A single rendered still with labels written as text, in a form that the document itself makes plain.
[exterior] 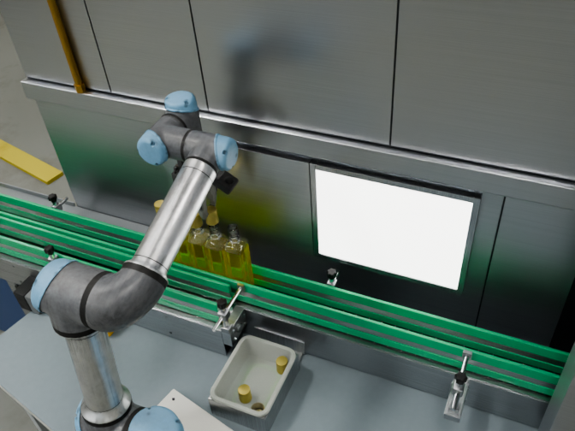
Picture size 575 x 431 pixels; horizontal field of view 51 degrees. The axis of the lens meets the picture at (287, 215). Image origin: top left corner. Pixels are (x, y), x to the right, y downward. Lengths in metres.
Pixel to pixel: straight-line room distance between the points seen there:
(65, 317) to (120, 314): 0.12
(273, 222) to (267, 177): 0.17
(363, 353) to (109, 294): 0.80
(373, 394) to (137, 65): 1.11
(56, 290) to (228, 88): 0.67
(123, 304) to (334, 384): 0.79
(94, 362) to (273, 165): 0.66
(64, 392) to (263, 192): 0.82
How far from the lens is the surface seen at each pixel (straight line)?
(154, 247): 1.22
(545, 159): 1.42
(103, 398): 1.47
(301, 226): 1.71
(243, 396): 1.71
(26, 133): 4.62
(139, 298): 1.19
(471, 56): 1.32
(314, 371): 1.81
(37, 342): 2.09
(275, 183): 1.65
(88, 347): 1.35
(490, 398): 1.72
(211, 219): 1.65
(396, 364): 1.72
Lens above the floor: 2.25
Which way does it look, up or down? 42 degrees down
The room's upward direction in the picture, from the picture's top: 5 degrees counter-clockwise
